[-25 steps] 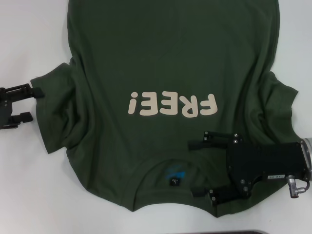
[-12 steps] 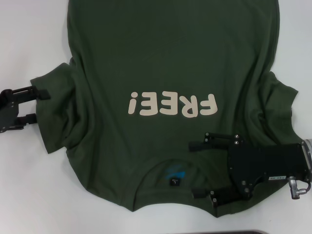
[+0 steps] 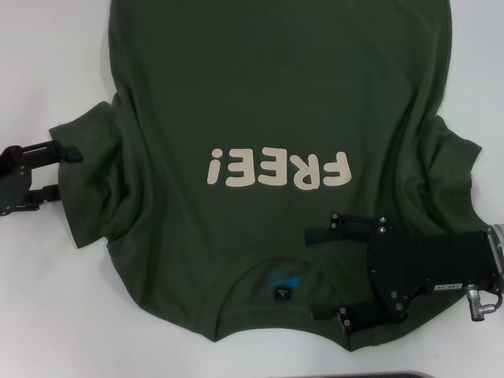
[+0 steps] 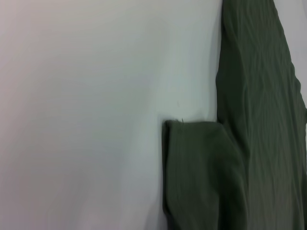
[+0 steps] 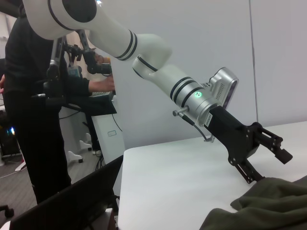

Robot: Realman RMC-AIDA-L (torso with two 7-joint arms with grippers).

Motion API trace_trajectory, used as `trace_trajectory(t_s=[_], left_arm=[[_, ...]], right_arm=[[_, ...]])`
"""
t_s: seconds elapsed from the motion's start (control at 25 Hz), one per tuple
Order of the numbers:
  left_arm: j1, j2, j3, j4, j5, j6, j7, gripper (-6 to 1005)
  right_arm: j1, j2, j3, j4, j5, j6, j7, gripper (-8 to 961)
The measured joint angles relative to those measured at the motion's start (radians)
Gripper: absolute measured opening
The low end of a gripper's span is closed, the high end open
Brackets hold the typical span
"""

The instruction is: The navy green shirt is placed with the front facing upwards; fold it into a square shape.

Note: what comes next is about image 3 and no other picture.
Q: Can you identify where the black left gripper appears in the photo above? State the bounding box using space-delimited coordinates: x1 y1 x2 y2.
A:
0 139 84 217

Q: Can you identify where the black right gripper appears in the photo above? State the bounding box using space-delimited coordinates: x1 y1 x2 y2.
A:
305 212 502 336

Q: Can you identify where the dark green FREE t-shirt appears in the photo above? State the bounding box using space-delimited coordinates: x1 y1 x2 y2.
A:
47 0 495 354

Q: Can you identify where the right wrist cable connector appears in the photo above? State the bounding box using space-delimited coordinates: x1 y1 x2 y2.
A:
464 287 504 323

